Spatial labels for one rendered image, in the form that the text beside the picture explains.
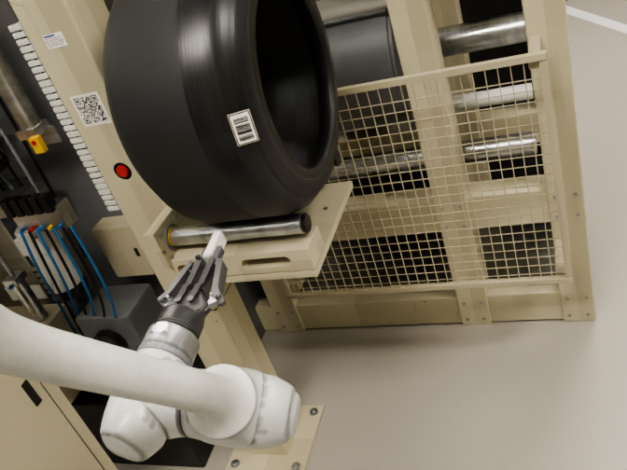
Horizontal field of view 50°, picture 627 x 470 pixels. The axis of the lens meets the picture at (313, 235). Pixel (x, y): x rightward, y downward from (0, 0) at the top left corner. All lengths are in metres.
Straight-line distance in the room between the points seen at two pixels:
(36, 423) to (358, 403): 1.01
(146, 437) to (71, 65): 0.85
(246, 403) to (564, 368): 1.45
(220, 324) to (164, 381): 1.00
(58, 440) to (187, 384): 1.01
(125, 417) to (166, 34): 0.65
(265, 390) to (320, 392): 1.38
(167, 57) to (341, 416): 1.38
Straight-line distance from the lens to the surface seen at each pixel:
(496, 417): 2.13
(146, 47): 1.27
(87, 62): 1.53
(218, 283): 1.17
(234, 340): 1.88
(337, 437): 2.20
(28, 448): 1.78
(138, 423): 1.02
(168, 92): 1.23
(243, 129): 1.20
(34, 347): 0.78
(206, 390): 0.88
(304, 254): 1.44
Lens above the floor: 1.63
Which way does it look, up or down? 32 degrees down
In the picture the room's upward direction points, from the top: 20 degrees counter-clockwise
